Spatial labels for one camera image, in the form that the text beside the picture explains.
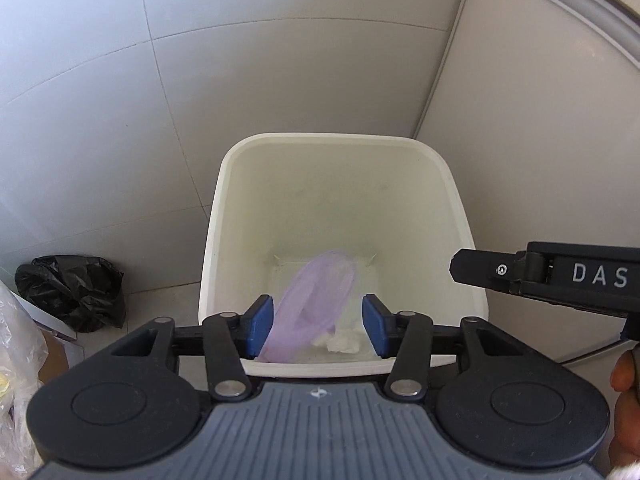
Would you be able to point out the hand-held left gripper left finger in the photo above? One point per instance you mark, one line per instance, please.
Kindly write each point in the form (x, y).
(261, 325)

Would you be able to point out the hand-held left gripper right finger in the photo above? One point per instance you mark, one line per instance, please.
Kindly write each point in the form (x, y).
(375, 325)

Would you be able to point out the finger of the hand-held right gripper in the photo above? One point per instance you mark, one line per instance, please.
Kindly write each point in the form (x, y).
(480, 267)

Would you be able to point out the purple plastic bag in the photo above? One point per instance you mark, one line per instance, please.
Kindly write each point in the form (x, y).
(300, 310)

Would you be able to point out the white plastic trash bin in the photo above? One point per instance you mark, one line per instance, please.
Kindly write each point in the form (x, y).
(325, 185)

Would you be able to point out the person's right hand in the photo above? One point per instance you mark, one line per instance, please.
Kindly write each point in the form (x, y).
(627, 410)

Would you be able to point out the crumpled white tissue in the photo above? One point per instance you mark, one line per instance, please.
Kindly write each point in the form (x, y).
(342, 344)

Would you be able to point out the white panelled door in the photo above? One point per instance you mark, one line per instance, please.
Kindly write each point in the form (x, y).
(525, 135)

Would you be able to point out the black plastic bag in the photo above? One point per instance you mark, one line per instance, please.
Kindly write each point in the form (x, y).
(70, 290)

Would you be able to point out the brown cardboard box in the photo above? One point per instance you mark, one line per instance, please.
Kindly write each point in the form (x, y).
(52, 360)

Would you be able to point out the clear plastic bag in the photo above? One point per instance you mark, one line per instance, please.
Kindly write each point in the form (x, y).
(20, 360)

